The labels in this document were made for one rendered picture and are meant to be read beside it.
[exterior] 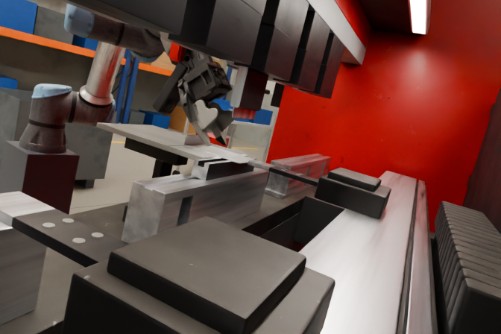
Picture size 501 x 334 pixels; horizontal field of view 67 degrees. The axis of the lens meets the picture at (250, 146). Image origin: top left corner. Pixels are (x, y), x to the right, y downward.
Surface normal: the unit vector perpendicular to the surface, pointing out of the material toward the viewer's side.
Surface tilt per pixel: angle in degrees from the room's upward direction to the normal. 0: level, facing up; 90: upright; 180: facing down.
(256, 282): 0
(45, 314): 0
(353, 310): 0
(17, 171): 90
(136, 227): 90
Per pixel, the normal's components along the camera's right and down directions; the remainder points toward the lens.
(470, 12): -0.41, 0.02
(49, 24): 0.76, 0.26
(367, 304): 0.23, -0.96
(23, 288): 0.88, 0.26
